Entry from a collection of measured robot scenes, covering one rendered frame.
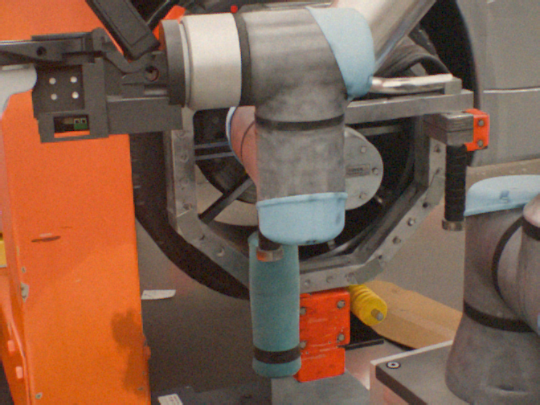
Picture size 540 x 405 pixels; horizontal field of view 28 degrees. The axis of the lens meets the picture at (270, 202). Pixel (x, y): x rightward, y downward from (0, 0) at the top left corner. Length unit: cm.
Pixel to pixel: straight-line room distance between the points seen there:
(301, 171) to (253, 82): 8
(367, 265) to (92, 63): 130
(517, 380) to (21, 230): 65
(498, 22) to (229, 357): 137
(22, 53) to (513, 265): 50
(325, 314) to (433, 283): 157
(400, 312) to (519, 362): 223
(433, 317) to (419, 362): 210
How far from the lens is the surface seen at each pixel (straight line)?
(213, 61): 83
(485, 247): 109
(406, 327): 326
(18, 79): 82
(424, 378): 121
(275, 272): 185
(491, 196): 109
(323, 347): 208
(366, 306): 211
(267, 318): 189
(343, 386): 246
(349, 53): 86
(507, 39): 222
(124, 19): 84
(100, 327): 148
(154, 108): 85
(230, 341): 321
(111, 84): 85
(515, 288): 103
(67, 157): 139
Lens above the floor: 138
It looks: 18 degrees down
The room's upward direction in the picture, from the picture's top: 2 degrees counter-clockwise
